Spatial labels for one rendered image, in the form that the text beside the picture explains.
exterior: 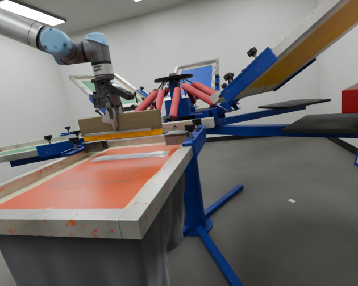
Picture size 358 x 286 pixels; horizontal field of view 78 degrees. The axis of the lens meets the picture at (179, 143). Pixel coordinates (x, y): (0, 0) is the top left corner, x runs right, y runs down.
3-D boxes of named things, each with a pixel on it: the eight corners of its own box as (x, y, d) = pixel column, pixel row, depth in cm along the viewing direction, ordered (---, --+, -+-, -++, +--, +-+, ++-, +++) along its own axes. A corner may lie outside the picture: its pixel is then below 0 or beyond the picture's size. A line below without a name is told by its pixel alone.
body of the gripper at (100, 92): (105, 108, 93) (99, 79, 91) (123, 105, 91) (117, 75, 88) (94, 110, 86) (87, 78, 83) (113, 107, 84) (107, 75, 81)
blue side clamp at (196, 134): (196, 158, 83) (194, 140, 81) (183, 159, 84) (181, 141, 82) (206, 139, 111) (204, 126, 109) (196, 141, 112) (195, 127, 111)
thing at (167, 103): (215, 240, 177) (192, 66, 148) (168, 239, 188) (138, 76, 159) (219, 213, 215) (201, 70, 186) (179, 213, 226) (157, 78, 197)
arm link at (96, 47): (85, 38, 85) (107, 36, 87) (91, 68, 88) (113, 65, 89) (80, 32, 78) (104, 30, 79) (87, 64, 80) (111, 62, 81)
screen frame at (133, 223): (142, 240, 37) (137, 219, 36) (-80, 232, 53) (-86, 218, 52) (204, 137, 111) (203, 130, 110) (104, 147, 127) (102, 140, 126)
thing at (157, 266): (164, 352, 58) (134, 207, 49) (151, 349, 59) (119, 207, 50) (195, 238, 101) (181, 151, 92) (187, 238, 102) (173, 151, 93)
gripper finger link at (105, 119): (105, 132, 89) (103, 109, 89) (118, 130, 87) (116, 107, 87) (100, 132, 86) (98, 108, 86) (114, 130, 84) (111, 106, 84)
